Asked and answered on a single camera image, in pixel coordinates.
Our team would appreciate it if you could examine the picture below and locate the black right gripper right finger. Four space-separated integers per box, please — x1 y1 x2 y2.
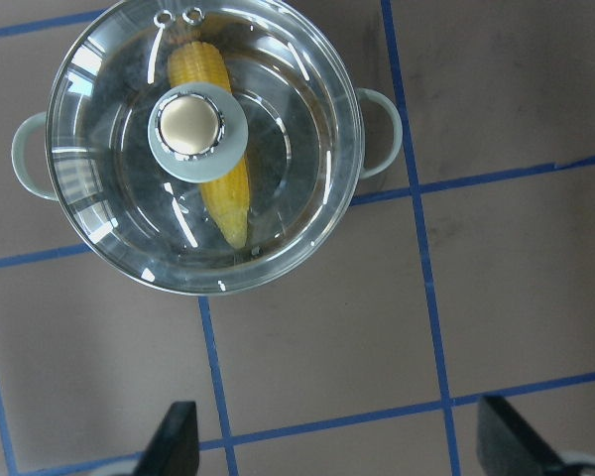
476 396 571 476

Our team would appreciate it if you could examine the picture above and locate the yellow corn cob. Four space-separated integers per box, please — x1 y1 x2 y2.
168 41 251 249

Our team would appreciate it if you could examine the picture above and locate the brown paper table cover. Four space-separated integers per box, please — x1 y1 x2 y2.
0 1 595 475

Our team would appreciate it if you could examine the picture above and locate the glass pot lid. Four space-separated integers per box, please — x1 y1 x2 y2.
45 0 367 297

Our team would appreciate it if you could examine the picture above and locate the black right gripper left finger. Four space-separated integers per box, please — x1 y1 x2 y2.
134 401 200 476

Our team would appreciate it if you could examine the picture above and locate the pale green cooking pot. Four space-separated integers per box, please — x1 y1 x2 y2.
10 0 404 298

